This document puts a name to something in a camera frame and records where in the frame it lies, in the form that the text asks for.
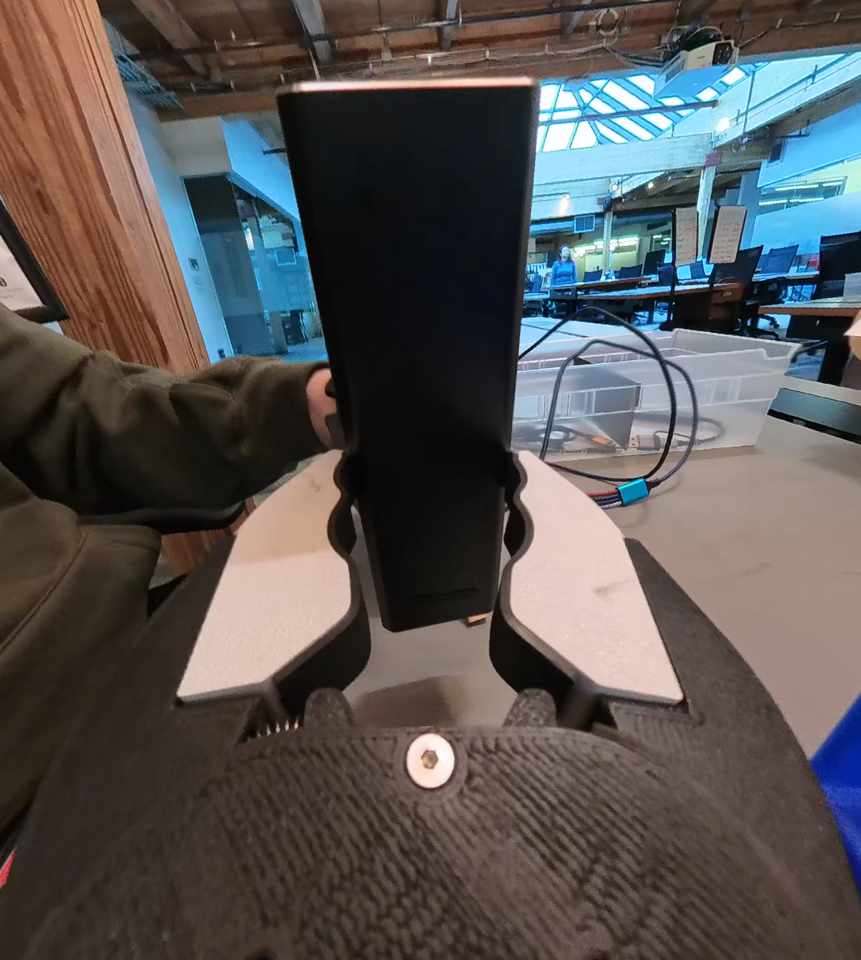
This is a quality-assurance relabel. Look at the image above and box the wooden pillar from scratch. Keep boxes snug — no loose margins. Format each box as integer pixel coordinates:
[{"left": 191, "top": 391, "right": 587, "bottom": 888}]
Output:
[{"left": 0, "top": 0, "right": 252, "bottom": 579}]

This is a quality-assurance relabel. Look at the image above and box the black cable with orange plug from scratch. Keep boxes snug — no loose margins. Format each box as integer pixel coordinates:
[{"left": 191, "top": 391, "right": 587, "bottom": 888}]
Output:
[{"left": 513, "top": 416, "right": 724, "bottom": 456}]

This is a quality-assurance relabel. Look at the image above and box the skylight window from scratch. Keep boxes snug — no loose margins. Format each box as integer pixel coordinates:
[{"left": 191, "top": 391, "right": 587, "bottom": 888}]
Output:
[{"left": 539, "top": 67, "right": 747, "bottom": 151}]

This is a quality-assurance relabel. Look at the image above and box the grey metal divider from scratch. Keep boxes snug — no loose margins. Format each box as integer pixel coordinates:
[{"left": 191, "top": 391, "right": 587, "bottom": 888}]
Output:
[{"left": 573, "top": 356, "right": 642, "bottom": 451}]

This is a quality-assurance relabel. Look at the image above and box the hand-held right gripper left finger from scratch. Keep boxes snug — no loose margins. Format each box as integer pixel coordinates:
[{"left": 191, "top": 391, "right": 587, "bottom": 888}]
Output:
[{"left": 175, "top": 450, "right": 372, "bottom": 706}]

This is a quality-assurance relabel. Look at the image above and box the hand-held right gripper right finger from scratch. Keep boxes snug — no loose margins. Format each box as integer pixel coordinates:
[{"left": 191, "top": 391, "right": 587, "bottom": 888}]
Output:
[{"left": 489, "top": 450, "right": 685, "bottom": 732}]

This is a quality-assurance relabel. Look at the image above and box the braided multi-head charging cable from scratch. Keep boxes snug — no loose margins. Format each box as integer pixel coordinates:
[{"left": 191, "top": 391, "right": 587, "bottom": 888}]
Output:
[{"left": 516, "top": 303, "right": 702, "bottom": 511}]

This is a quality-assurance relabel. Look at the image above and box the black flat panel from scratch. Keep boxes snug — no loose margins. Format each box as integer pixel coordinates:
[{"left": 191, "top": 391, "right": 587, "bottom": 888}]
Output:
[{"left": 768, "top": 386, "right": 861, "bottom": 459}]

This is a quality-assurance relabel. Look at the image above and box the person's left forearm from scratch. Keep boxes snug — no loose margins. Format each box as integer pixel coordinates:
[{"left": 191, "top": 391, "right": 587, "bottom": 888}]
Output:
[{"left": 70, "top": 354, "right": 330, "bottom": 530}]

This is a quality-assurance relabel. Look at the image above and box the ceiling projector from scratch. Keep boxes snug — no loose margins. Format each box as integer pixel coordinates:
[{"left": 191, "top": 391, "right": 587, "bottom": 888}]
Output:
[{"left": 663, "top": 39, "right": 739, "bottom": 82}]

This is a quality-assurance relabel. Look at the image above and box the black USB hub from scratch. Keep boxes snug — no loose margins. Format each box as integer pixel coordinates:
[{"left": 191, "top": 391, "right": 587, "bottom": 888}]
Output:
[{"left": 276, "top": 77, "right": 540, "bottom": 633}]

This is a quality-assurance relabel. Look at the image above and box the person's left hand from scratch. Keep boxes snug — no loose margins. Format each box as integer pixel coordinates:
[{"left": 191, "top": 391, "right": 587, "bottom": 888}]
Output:
[{"left": 306, "top": 367, "right": 346, "bottom": 451}]

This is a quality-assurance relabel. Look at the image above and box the clear plastic bin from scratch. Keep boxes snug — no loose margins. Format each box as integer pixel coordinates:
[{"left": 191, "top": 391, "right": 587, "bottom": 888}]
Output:
[{"left": 513, "top": 328, "right": 799, "bottom": 455}]

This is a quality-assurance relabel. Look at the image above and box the person's olive sweatshirt torso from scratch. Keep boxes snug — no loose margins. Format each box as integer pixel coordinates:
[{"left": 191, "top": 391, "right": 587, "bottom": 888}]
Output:
[{"left": 0, "top": 270, "right": 169, "bottom": 879}]

